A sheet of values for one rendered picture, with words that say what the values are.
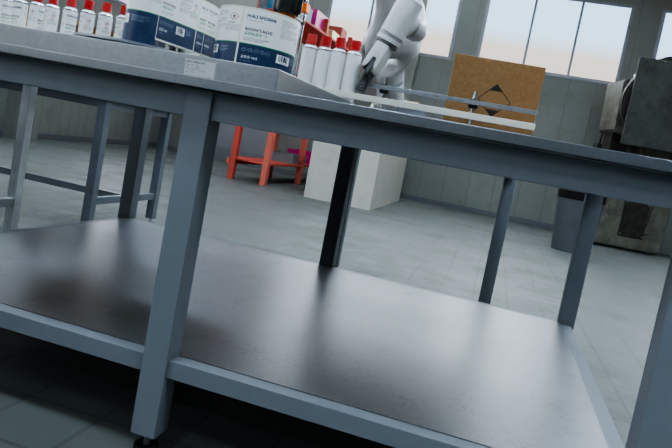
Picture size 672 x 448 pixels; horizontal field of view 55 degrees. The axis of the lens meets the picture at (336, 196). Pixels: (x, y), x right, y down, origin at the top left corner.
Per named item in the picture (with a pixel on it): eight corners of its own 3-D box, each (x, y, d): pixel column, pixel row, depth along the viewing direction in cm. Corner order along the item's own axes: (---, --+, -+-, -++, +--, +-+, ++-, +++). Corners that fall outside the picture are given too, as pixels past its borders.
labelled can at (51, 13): (35, 48, 236) (43, -8, 234) (44, 50, 241) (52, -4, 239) (47, 50, 235) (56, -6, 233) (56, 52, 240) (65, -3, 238)
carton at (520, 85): (439, 131, 218) (455, 52, 216) (440, 134, 242) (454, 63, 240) (529, 148, 214) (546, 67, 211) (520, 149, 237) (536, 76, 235)
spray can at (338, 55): (321, 98, 208) (332, 35, 207) (323, 99, 214) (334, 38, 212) (336, 101, 208) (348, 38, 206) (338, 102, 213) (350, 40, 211)
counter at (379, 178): (399, 200, 999) (409, 146, 991) (368, 210, 756) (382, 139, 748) (348, 190, 1018) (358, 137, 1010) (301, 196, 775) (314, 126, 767)
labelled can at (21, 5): (25, 47, 243) (33, -7, 241) (16, 44, 238) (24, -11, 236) (14, 45, 244) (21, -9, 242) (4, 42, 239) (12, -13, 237)
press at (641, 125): (649, 251, 956) (692, 69, 932) (672, 262, 835) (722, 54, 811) (553, 230, 988) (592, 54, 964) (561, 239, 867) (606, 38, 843)
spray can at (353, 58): (336, 101, 208) (348, 38, 206) (339, 102, 213) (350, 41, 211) (351, 104, 207) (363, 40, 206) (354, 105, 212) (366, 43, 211)
